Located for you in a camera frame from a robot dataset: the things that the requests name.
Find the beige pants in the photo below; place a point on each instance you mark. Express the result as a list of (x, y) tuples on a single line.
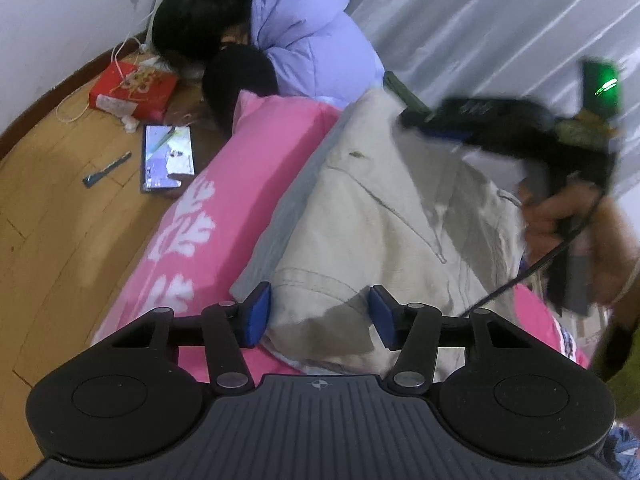
[(390, 200)]

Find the person's right hand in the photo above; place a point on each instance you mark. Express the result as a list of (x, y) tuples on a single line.
[(545, 220)]

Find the white crumpled tissue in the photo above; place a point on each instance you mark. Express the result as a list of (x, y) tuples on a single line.
[(112, 104)]

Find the red gift box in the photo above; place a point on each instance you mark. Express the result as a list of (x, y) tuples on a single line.
[(135, 85)]

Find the pink floral blanket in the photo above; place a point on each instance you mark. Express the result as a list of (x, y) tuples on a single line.
[(240, 160)]

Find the grey curtain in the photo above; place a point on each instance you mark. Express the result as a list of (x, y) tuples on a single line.
[(475, 20)]

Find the grey bed sheet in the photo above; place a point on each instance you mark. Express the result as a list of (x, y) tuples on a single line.
[(295, 195)]

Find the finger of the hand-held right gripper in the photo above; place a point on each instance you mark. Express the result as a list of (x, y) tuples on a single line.
[(440, 120)]

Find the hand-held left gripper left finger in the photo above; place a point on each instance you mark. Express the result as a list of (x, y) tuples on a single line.
[(257, 315)]

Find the blue pen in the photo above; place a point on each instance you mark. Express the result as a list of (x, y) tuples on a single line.
[(107, 170)]

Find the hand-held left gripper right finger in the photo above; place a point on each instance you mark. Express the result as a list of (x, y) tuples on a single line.
[(382, 315)]

